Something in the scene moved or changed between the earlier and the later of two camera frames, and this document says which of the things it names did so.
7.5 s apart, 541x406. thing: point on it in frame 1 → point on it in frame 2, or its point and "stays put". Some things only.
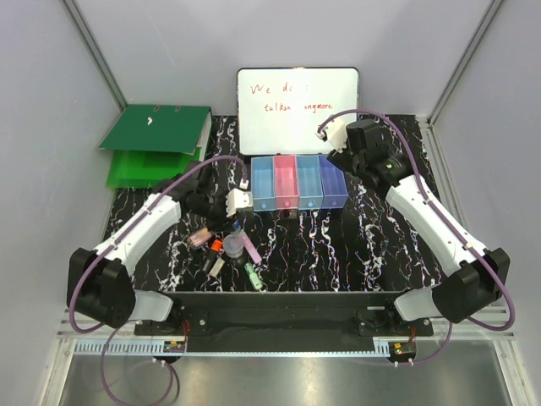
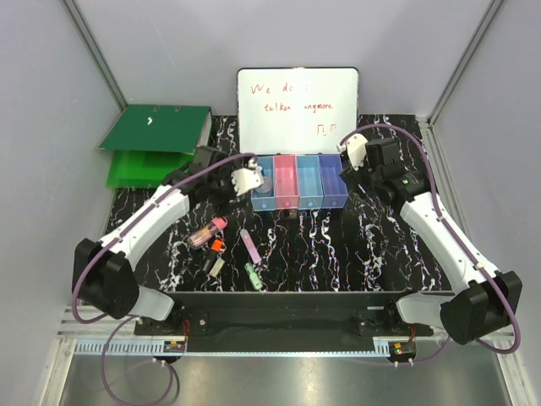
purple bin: [333, 183] stays put
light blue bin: [262, 169] stays put
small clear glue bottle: [234, 242] → [266, 184]
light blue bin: [309, 183] stays put
